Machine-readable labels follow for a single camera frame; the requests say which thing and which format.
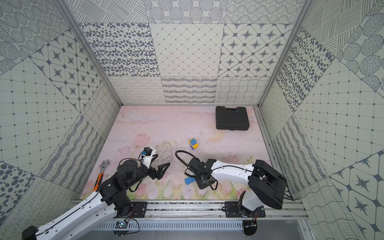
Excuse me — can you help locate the light blue long lego brick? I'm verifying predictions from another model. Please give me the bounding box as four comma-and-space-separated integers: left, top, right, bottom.
185, 177, 196, 186

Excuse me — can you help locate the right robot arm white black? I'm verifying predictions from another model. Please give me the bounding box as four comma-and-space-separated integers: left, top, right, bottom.
187, 158, 287, 217

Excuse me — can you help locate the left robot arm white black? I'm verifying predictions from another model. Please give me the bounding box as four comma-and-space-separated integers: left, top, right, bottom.
21, 159, 170, 240

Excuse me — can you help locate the black plastic tool case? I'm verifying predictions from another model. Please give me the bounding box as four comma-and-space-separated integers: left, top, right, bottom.
216, 106, 250, 131

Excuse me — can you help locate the left controller board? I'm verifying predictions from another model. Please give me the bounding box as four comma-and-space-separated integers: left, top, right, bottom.
113, 221, 129, 237

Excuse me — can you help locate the controller board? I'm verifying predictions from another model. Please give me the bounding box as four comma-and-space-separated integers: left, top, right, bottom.
243, 221, 258, 236
113, 221, 129, 237

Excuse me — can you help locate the right controller board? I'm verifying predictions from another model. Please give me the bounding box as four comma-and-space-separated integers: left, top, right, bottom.
243, 221, 258, 236

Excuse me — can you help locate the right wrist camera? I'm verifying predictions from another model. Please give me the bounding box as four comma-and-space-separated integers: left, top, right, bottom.
189, 158, 206, 175

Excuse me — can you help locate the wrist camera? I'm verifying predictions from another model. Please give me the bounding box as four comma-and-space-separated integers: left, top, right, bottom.
189, 158, 206, 175
141, 147, 156, 169

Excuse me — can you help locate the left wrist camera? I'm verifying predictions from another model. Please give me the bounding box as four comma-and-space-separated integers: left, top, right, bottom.
141, 147, 156, 169

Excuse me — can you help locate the right camera black corrugated cable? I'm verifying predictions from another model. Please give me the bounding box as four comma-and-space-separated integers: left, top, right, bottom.
174, 149, 199, 178

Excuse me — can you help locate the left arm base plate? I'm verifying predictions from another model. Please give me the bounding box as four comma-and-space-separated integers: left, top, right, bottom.
120, 202, 148, 218

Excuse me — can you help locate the aluminium mounting rail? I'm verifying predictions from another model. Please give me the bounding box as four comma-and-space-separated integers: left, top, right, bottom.
61, 199, 310, 222

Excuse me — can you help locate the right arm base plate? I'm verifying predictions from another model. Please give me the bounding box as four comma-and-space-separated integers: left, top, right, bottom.
222, 202, 266, 218

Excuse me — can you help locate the orange handled adjustable wrench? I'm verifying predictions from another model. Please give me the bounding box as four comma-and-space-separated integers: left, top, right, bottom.
93, 160, 110, 191

